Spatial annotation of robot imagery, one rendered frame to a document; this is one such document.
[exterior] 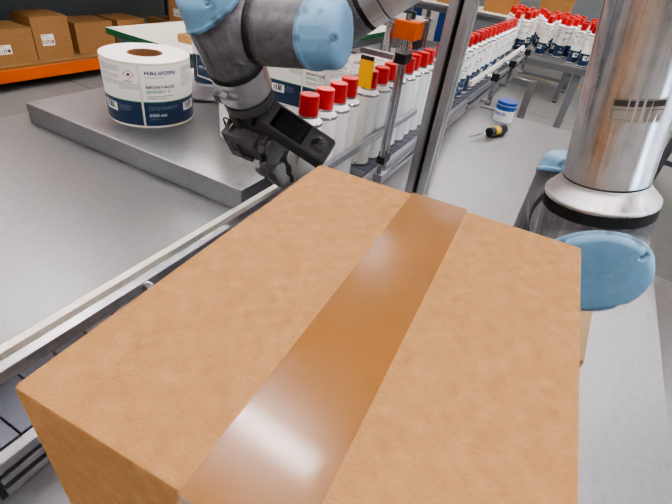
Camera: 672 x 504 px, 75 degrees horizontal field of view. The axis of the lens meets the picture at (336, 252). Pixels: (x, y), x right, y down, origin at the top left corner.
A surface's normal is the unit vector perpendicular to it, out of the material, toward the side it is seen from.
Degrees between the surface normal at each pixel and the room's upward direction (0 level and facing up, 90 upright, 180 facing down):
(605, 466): 0
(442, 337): 0
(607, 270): 97
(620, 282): 97
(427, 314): 0
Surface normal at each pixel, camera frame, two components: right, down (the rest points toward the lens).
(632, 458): 0.12, -0.81
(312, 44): -0.25, 0.65
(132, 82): 0.06, 0.59
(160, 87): 0.60, 0.52
